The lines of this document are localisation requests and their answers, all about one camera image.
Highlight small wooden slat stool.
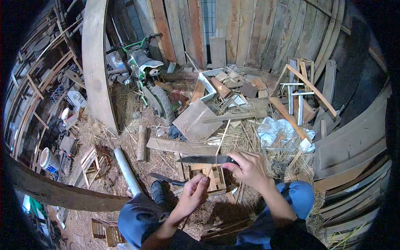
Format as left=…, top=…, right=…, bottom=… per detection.
left=79, top=144, right=110, bottom=189

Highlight thin bamboo strip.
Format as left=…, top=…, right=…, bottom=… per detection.
left=207, top=120, right=231, bottom=179

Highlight square plywood board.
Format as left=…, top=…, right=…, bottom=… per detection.
left=172, top=99, right=224, bottom=143

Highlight stack of curved wooden planks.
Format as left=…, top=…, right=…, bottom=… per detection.
left=312, top=83, right=393, bottom=246

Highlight dark knife with black handle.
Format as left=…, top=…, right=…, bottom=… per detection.
left=148, top=172, right=187, bottom=187

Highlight person's right thumb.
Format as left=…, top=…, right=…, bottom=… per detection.
left=221, top=162, right=242, bottom=174

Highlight crumpled silver plastic sheet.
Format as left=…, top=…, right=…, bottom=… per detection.
left=256, top=116, right=316, bottom=154

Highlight person's right hand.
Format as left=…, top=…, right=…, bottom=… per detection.
left=221, top=151, right=275, bottom=193

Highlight white and wooden frame rack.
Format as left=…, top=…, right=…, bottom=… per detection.
left=271, top=57, right=338, bottom=126

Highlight white plastic bucket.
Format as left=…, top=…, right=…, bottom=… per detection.
left=39, top=147, right=62, bottom=173

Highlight green and white motorbike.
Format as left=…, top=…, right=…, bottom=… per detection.
left=106, top=32, right=176, bottom=126

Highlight person's right fingers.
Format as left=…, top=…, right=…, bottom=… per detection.
left=235, top=156, right=260, bottom=171

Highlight dark curved wooden beam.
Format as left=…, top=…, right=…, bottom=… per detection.
left=5, top=150, right=132, bottom=213

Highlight person's left thumb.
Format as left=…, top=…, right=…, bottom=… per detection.
left=199, top=174, right=211, bottom=195

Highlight long orange wooden plank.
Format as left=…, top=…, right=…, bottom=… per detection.
left=269, top=97, right=313, bottom=145

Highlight person's left hand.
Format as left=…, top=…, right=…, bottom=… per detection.
left=177, top=173, right=211, bottom=217

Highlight large curved plywood sheet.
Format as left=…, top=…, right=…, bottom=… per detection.
left=81, top=0, right=119, bottom=135

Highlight person's left fingers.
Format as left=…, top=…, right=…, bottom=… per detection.
left=185, top=175, right=204, bottom=198

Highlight person's legs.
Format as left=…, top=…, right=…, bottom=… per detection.
left=117, top=180, right=315, bottom=250

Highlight rough grey wooden stick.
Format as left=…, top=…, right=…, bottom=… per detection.
left=201, top=108, right=269, bottom=124

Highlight white rectangular frame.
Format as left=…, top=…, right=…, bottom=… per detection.
left=198, top=68, right=225, bottom=103

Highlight rack of bent wooden strips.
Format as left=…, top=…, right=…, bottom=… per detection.
left=3, top=12, right=85, bottom=175

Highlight short round wooden log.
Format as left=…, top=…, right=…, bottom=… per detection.
left=136, top=126, right=148, bottom=162

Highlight long dark blade knife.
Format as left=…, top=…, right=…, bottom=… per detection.
left=176, top=155, right=239, bottom=167

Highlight person's body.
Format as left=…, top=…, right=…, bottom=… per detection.
left=141, top=217, right=328, bottom=250

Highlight small wooden slat crate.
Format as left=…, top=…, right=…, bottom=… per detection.
left=188, top=163, right=227, bottom=196

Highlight flat grey wooden plank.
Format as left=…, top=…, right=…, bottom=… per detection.
left=146, top=137, right=220, bottom=156

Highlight white plastic pipe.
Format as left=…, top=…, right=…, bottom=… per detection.
left=114, top=147, right=142, bottom=196

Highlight low wooden slat crate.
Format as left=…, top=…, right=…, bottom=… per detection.
left=91, top=218, right=126, bottom=248

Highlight person's right index finger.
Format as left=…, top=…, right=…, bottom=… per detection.
left=226, top=151, right=254, bottom=160

